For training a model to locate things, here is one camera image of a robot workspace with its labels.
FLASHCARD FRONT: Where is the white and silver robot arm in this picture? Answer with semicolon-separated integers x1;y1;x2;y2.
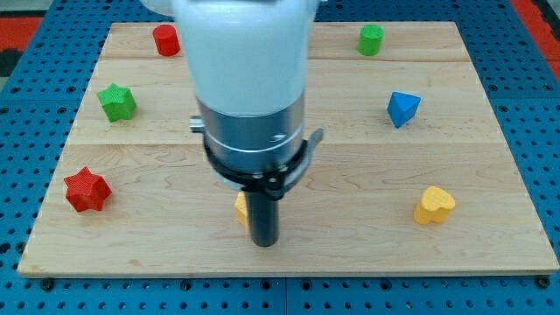
141;0;321;200

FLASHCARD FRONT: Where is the light wooden board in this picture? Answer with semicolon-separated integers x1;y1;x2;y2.
17;22;559;278

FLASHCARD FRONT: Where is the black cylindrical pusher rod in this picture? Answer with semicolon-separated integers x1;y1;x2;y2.
245;192;279;247

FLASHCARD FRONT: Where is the yellow block behind rod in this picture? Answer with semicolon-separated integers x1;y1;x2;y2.
234;192;249;228

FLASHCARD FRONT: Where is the blue triangular block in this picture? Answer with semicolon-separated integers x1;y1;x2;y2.
387;91;422;129

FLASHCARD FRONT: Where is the green cylinder block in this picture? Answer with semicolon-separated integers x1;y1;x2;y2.
357;24;384;56

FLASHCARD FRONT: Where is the yellow heart block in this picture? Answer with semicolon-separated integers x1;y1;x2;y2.
413;185;456;225

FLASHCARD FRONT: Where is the red cylinder block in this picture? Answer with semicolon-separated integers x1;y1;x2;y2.
152;24;180;57

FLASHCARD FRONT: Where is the green star block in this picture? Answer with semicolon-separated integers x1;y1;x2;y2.
97;83;137;123

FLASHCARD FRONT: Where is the red star block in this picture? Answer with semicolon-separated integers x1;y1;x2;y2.
64;166;112;213

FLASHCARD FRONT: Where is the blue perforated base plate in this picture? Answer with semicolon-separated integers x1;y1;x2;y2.
1;0;559;314

